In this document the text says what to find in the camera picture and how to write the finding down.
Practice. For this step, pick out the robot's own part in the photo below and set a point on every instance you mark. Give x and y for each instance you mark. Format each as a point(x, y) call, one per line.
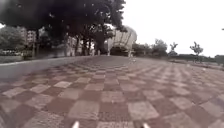
point(76, 125)
point(145, 126)

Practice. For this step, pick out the group of large dark trees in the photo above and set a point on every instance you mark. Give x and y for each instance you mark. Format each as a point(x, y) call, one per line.
point(66, 20)

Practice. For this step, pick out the red and grey chequered pavement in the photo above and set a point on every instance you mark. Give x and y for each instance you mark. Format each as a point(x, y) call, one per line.
point(113, 86)

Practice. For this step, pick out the row of small trees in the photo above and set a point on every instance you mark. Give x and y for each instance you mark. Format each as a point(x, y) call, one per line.
point(160, 47)

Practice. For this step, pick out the pale building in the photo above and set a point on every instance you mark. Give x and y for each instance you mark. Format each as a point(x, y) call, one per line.
point(30, 36)

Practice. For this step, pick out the white domed building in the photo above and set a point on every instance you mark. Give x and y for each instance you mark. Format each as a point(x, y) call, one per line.
point(123, 38)

